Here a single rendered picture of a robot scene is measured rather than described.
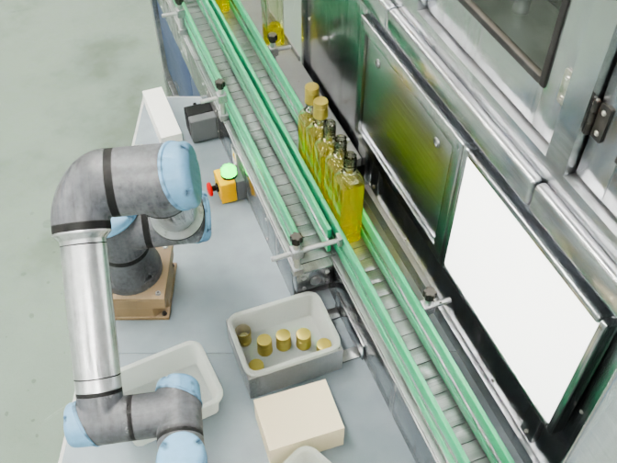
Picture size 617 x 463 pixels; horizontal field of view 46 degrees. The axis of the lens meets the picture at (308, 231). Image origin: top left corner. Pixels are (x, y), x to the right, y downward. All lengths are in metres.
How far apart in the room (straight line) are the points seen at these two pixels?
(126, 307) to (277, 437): 0.51
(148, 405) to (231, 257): 0.75
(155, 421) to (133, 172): 0.40
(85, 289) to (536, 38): 0.81
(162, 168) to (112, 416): 0.41
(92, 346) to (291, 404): 0.51
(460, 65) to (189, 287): 0.88
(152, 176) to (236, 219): 0.82
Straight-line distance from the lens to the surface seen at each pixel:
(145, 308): 1.79
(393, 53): 1.59
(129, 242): 1.65
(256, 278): 1.87
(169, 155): 1.22
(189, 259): 1.93
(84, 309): 1.24
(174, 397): 1.25
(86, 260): 1.24
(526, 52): 1.25
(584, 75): 1.11
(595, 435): 0.59
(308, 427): 1.56
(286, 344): 1.69
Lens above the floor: 2.21
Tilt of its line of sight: 48 degrees down
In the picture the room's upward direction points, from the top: straight up
